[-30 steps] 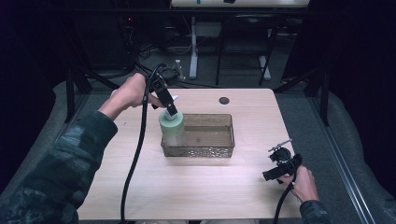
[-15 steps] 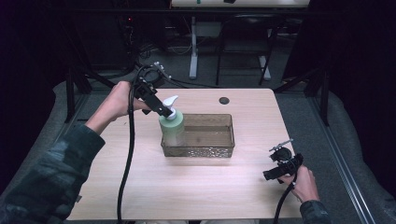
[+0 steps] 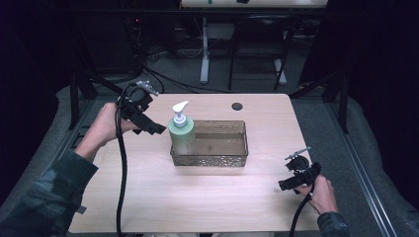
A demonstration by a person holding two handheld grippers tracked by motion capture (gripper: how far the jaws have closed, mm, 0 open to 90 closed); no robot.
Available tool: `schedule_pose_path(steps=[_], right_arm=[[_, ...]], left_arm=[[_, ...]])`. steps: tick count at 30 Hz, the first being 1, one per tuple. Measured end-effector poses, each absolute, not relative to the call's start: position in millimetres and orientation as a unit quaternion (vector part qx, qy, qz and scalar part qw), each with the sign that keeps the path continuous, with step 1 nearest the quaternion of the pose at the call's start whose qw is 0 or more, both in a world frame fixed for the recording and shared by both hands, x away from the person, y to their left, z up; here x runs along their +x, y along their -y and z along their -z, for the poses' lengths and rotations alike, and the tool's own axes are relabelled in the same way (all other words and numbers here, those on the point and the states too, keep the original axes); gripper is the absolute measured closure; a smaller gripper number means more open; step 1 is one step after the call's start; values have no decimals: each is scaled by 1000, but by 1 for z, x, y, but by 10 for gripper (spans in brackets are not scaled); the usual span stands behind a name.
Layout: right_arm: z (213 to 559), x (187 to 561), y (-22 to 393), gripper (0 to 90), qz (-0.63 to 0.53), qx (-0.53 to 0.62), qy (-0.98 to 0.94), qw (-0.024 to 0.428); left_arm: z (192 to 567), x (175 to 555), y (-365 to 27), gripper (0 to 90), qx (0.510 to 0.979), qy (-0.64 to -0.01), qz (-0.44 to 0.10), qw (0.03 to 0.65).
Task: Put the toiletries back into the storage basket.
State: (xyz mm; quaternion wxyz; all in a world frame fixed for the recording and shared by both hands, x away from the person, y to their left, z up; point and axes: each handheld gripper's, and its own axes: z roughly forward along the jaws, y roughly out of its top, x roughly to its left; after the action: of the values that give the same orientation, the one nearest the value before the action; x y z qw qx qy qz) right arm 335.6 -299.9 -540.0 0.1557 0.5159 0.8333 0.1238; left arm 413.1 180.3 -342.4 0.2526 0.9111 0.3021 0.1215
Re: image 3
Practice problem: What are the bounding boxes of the black metal stand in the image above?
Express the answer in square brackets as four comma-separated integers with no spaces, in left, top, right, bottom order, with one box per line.
[290,70,350,134]
[67,63,132,131]

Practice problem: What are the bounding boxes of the white desk leg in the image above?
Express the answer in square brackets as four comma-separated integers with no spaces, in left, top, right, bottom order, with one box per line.
[273,31,288,86]
[200,18,211,85]

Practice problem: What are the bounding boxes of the thick black right gripper cable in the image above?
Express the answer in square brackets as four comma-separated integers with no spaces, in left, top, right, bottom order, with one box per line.
[289,184,322,237]

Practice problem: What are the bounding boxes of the clear brown plastic basket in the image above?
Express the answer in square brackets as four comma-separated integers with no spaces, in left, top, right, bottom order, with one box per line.
[170,119,249,168]

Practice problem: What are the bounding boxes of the thick black gripper cable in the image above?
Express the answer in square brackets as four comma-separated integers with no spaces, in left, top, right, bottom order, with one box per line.
[289,184,322,237]
[114,86,130,237]

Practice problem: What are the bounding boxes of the thick black left gripper cable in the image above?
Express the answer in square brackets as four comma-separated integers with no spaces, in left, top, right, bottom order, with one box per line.
[114,86,130,237]

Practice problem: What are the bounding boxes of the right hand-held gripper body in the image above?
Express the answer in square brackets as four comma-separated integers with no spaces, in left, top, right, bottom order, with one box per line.
[284,146,322,186]

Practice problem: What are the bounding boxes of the person's left hand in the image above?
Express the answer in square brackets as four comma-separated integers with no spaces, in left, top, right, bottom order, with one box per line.
[86,102,139,149]

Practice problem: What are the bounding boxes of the white background desk top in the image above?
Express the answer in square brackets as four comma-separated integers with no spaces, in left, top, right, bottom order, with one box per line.
[180,0,329,10]

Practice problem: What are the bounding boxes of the green pump dispenser bottle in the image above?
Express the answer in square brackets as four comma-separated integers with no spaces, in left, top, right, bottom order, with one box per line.
[168,100,197,156]

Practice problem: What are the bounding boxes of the black metal chair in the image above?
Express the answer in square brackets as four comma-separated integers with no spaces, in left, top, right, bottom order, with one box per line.
[227,14,299,92]

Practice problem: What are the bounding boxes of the person's right hand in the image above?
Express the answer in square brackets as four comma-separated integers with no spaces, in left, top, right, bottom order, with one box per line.
[295,174,339,216]

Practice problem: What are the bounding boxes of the black floor cables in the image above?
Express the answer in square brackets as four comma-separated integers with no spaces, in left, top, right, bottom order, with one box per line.
[141,63,231,95]

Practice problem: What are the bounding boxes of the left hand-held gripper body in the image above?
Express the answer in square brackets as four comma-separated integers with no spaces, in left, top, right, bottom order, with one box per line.
[116,80,160,120]

